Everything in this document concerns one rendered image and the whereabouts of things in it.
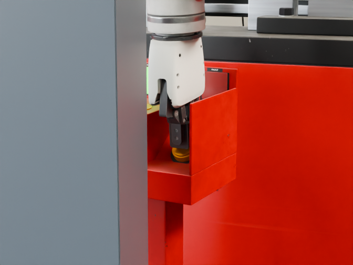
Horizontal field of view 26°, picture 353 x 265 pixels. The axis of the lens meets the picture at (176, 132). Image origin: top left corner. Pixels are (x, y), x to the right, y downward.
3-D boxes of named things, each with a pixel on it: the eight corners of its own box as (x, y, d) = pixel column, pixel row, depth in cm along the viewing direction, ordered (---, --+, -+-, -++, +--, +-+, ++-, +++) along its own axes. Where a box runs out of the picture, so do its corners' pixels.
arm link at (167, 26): (166, 7, 116) (167, 26, 117) (136, 16, 109) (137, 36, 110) (216, 8, 112) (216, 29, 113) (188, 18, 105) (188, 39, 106)
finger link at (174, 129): (170, 103, 115) (172, 145, 117) (159, 109, 113) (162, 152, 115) (188, 105, 114) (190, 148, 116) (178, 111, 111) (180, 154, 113)
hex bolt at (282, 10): (277, 17, 141) (277, 8, 140) (280, 16, 143) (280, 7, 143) (292, 17, 140) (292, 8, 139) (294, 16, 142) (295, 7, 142)
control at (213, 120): (78, 186, 120) (74, 72, 116) (131, 163, 134) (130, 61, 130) (191, 205, 111) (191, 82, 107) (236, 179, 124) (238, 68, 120)
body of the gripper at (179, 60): (170, 20, 117) (174, 91, 120) (136, 31, 109) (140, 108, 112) (215, 22, 114) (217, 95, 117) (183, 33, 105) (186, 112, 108)
